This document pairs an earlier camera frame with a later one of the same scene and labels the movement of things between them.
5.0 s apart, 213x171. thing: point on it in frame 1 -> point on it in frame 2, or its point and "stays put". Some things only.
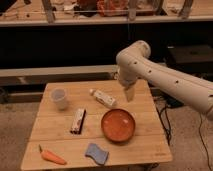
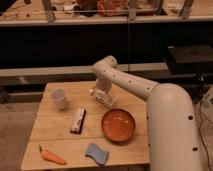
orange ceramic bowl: [118, 125] stays put
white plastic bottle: [102, 97] stays put
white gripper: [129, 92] -> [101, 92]
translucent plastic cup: [59, 95] stays put
